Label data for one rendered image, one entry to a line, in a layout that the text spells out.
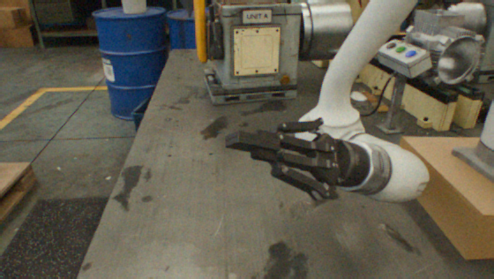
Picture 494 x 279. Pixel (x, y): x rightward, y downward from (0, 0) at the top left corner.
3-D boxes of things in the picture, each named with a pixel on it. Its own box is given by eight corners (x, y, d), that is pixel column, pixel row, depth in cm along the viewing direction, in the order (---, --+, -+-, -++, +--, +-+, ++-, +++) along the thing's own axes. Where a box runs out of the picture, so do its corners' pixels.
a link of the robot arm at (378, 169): (395, 191, 58) (375, 187, 54) (348, 199, 64) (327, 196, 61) (388, 138, 60) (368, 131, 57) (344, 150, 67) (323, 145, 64)
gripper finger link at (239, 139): (265, 150, 50) (265, 155, 50) (224, 141, 46) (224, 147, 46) (280, 145, 48) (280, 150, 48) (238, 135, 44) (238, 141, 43)
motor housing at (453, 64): (392, 72, 135) (402, 20, 126) (436, 70, 138) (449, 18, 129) (426, 90, 118) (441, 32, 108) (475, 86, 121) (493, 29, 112)
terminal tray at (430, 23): (411, 31, 128) (415, 10, 125) (437, 29, 130) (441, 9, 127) (432, 38, 118) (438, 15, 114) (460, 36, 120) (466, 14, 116)
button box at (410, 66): (378, 63, 116) (375, 49, 114) (398, 51, 116) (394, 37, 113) (411, 79, 102) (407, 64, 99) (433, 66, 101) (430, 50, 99)
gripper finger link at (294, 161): (315, 164, 57) (316, 173, 56) (262, 155, 50) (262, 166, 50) (335, 159, 54) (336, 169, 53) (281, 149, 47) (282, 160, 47)
